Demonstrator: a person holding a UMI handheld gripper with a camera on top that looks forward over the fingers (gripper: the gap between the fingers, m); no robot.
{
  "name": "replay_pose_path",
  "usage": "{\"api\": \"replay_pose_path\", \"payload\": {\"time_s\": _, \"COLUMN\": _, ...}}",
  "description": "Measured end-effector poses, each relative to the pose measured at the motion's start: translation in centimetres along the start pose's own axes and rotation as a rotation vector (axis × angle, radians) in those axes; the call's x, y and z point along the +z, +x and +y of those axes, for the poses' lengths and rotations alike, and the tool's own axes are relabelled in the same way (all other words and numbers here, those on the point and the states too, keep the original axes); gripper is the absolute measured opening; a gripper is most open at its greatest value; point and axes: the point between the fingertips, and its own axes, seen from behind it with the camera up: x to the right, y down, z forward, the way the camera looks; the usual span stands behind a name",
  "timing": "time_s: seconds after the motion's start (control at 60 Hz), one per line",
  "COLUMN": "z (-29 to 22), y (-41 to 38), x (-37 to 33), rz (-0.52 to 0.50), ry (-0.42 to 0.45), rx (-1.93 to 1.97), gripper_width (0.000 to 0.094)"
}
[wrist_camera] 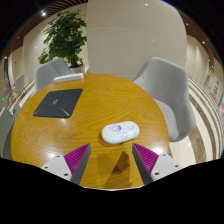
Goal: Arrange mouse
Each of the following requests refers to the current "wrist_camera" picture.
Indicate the white printed computer mouse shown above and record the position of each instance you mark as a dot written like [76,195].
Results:
[120,132]

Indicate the grey upholstered armchair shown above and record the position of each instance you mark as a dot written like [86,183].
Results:
[170,93]
[48,73]

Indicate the black mouse pad green lines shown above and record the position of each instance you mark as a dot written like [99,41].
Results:
[58,102]

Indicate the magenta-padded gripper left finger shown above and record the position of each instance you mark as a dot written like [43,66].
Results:
[76,159]

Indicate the white lounge chair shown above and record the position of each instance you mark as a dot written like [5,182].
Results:
[19,83]

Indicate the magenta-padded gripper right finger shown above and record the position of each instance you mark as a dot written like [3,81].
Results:
[148,159]

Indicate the potted green leafy plant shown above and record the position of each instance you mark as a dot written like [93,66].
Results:
[65,36]

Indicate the white power strip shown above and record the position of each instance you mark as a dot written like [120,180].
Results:
[68,77]

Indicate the grey-green armchair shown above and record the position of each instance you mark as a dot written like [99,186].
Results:
[5,133]

